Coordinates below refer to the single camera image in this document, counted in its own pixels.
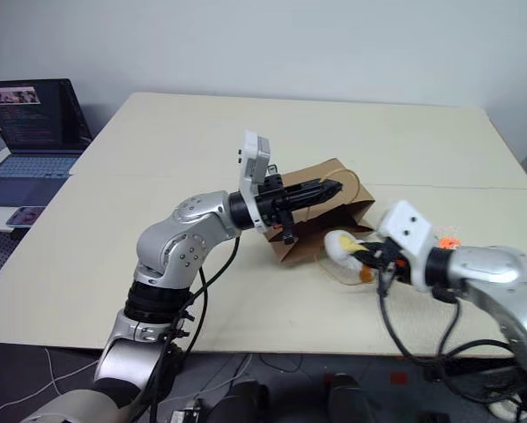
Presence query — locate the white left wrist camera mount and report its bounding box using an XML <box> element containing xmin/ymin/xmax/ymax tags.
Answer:
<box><xmin>236</xmin><ymin>129</ymin><xmax>274</xmax><ymax>234</ymax></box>

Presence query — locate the dark rounded shape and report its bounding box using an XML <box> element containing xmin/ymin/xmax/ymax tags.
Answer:
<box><xmin>323</xmin><ymin>373</ymin><xmax>375</xmax><ymax>423</ymax></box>

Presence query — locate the white and yellow plush toy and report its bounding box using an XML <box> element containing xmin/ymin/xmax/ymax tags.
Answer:
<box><xmin>323</xmin><ymin>228</ymin><xmax>375</xmax><ymax>286</ymax></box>

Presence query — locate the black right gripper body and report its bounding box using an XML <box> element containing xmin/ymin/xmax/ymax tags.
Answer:
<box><xmin>372</xmin><ymin>239</ymin><xmax>409</xmax><ymax>284</ymax></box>

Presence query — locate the open dark laptop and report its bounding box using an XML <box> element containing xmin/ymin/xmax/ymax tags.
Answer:
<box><xmin>0</xmin><ymin>78</ymin><xmax>93</xmax><ymax>209</ymax></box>

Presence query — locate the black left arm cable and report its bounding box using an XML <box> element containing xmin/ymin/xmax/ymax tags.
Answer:
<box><xmin>147</xmin><ymin>233</ymin><xmax>241</xmax><ymax>423</ymax></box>

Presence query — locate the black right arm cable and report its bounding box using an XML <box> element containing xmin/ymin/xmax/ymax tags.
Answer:
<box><xmin>375</xmin><ymin>271</ymin><xmax>518</xmax><ymax>367</ymax></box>

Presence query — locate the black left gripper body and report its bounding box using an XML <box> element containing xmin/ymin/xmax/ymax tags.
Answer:
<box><xmin>256</xmin><ymin>173</ymin><xmax>299</xmax><ymax>246</ymax></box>

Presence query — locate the brown paper bag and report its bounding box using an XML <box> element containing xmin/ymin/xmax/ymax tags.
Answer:
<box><xmin>263</xmin><ymin>157</ymin><xmax>376</xmax><ymax>287</ymax></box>

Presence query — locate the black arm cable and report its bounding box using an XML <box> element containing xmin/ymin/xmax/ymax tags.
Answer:
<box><xmin>375</xmin><ymin>271</ymin><xmax>518</xmax><ymax>367</ymax></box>
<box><xmin>147</xmin><ymin>233</ymin><xmax>241</xmax><ymax>423</ymax></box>

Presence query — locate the orange plush toy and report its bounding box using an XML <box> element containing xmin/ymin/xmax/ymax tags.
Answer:
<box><xmin>434</xmin><ymin>226</ymin><xmax>463</xmax><ymax>252</ymax></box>

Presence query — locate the smartphone with lit screen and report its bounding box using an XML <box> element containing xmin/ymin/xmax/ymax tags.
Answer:
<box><xmin>4</xmin><ymin>205</ymin><xmax>47</xmax><ymax>230</ymax></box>

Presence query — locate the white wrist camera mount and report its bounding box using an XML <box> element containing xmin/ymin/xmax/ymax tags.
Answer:
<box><xmin>375</xmin><ymin>199</ymin><xmax>434</xmax><ymax>294</ymax></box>
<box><xmin>236</xmin><ymin>129</ymin><xmax>274</xmax><ymax>234</ymax></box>

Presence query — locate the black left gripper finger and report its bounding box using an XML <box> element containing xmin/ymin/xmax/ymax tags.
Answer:
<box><xmin>285</xmin><ymin>177</ymin><xmax>345</xmax><ymax>197</ymax></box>
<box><xmin>289</xmin><ymin>189</ymin><xmax>345</xmax><ymax>210</ymax></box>

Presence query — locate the thin white floor cable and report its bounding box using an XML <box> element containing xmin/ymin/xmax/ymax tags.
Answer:
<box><xmin>0</xmin><ymin>346</ymin><xmax>102</xmax><ymax>420</ymax></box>

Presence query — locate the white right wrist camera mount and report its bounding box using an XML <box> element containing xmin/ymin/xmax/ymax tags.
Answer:
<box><xmin>375</xmin><ymin>199</ymin><xmax>434</xmax><ymax>294</ymax></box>

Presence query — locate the small grey box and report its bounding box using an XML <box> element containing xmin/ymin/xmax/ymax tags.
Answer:
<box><xmin>170</xmin><ymin>397</ymin><xmax>204</xmax><ymax>423</ymax></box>

